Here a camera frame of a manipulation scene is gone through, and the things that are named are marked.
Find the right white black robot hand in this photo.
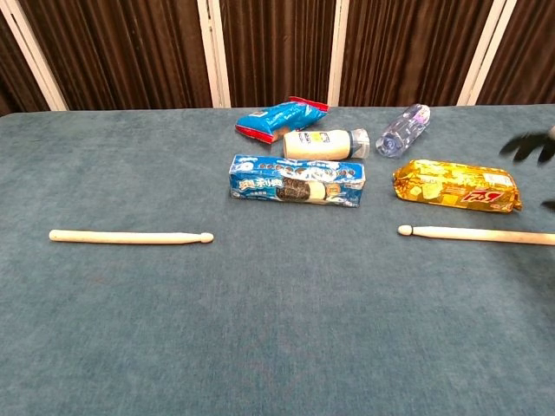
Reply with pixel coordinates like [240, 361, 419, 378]
[499, 125, 555, 211]

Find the pale wooden drumstick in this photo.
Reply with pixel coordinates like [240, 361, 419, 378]
[397, 224, 555, 247]
[48, 229, 215, 246]

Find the dark brown pleated curtain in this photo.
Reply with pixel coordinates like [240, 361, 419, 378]
[476, 0, 555, 106]
[340, 0, 495, 107]
[0, 16, 49, 117]
[219, 0, 338, 108]
[19, 0, 213, 112]

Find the gold foil cracker pack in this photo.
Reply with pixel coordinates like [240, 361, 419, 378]
[392, 159, 524, 215]

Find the clear plastic water bottle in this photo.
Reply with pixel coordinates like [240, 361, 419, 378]
[375, 103, 432, 158]

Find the cream drink bottle grey cap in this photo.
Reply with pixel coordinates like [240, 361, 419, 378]
[283, 127, 371, 160]

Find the blue Oreo cookie box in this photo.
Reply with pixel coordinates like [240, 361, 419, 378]
[228, 153, 367, 208]

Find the blue red-edged snack bag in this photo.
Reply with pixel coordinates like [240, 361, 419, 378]
[234, 95, 330, 145]

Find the teal blue table mat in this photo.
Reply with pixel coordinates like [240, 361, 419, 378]
[0, 102, 555, 416]

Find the white screen frame post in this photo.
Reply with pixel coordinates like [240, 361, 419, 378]
[327, 0, 351, 107]
[0, 0, 69, 112]
[456, 0, 508, 107]
[197, 0, 232, 109]

